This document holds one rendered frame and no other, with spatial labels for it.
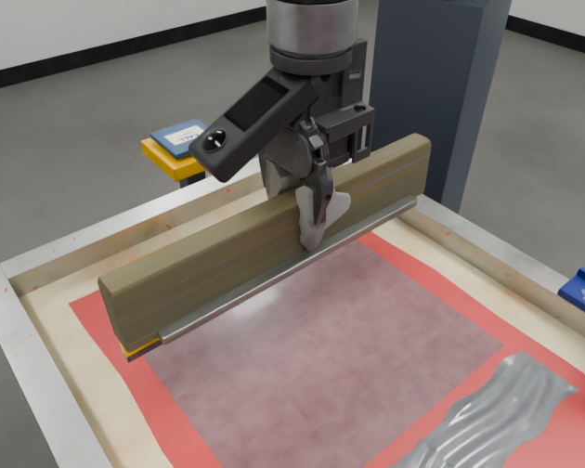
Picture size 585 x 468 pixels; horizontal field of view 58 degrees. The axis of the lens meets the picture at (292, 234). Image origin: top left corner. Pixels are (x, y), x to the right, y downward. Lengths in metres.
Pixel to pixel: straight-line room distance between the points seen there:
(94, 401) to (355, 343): 0.30
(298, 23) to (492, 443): 0.43
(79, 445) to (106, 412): 0.07
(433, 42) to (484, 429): 0.63
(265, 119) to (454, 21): 0.57
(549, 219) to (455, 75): 1.70
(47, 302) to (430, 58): 0.71
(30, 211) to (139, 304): 2.22
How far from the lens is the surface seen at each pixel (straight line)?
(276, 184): 0.55
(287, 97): 0.45
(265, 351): 0.63
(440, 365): 0.64
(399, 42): 1.00
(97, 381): 0.65
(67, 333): 0.70
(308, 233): 0.53
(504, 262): 0.74
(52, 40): 4.02
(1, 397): 1.96
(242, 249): 0.51
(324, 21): 0.44
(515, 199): 2.69
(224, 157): 0.44
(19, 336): 0.67
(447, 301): 0.71
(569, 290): 0.71
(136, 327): 0.49
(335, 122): 0.49
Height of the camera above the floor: 1.46
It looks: 40 degrees down
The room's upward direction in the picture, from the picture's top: straight up
